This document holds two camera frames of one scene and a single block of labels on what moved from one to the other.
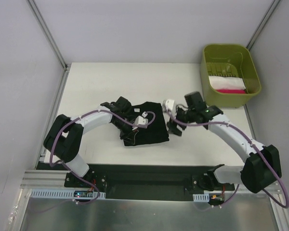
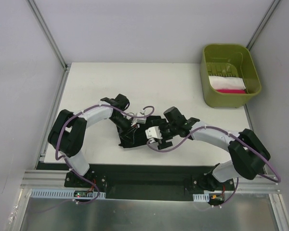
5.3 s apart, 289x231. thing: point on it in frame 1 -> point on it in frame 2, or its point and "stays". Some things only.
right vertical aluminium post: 272,6 stays
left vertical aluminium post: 48,32 stays
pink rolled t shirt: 231,91 stays
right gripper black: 177,121 -> 162,131
